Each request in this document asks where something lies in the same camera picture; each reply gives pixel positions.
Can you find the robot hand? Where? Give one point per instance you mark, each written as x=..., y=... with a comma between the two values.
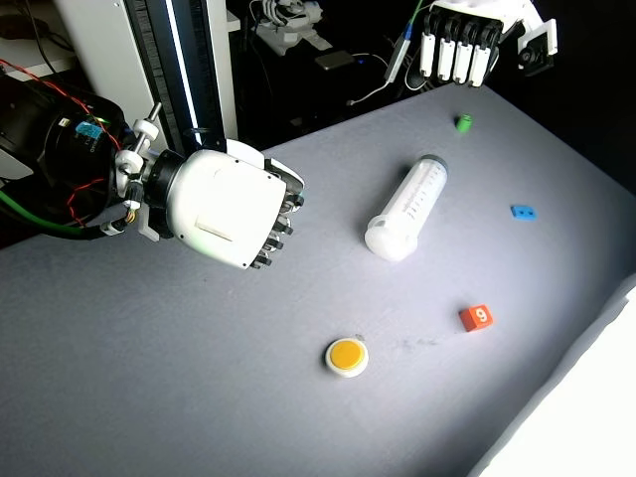
x=223, y=204
x=462, y=62

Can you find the large translucent plastic syringe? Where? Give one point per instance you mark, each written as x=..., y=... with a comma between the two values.
x=412, y=204

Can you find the small green cylinder block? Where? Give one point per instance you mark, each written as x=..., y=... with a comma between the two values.
x=464, y=124

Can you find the white adapter stick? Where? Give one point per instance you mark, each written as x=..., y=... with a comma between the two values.
x=397, y=59

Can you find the grey power bank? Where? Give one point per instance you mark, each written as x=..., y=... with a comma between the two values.
x=335, y=59

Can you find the blue block with two holes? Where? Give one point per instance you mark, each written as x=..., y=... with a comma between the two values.
x=524, y=212

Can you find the grey table cloth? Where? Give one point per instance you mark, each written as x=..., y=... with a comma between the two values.
x=199, y=372

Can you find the white mechanical device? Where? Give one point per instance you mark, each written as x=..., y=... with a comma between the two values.
x=288, y=35

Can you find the white column with light strip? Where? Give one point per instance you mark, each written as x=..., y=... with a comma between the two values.
x=114, y=49

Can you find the yellow button with white base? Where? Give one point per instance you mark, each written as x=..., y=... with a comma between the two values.
x=346, y=355

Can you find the white shelf board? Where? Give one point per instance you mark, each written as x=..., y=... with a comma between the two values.
x=25, y=59

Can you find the red number block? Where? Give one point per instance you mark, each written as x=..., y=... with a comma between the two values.
x=474, y=320

